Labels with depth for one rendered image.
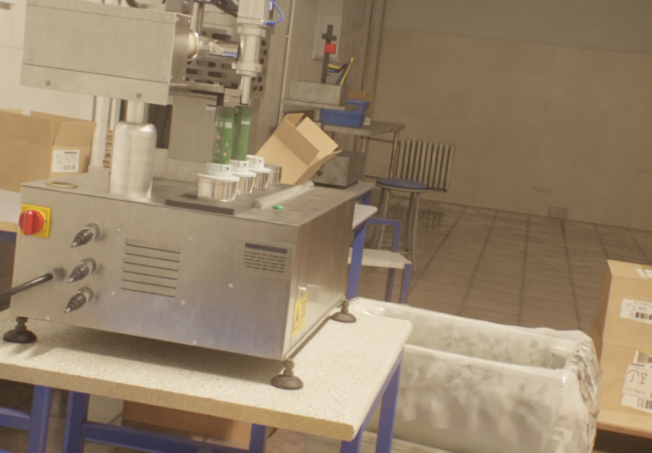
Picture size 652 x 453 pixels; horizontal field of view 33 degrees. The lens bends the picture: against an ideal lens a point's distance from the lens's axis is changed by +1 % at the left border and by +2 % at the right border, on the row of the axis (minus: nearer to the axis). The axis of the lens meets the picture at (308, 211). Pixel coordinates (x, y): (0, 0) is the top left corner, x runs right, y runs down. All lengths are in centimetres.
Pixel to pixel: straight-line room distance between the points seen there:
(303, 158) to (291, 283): 188
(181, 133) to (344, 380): 60
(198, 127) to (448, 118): 1005
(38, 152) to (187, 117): 158
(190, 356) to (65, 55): 56
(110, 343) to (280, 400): 38
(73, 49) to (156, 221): 32
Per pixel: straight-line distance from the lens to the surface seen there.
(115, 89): 187
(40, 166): 369
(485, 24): 1214
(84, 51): 189
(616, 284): 425
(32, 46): 193
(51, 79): 192
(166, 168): 219
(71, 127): 368
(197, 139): 216
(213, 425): 382
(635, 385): 433
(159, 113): 220
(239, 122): 194
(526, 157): 1211
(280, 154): 366
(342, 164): 630
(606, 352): 429
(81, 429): 256
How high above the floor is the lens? 127
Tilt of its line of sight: 7 degrees down
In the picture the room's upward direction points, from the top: 7 degrees clockwise
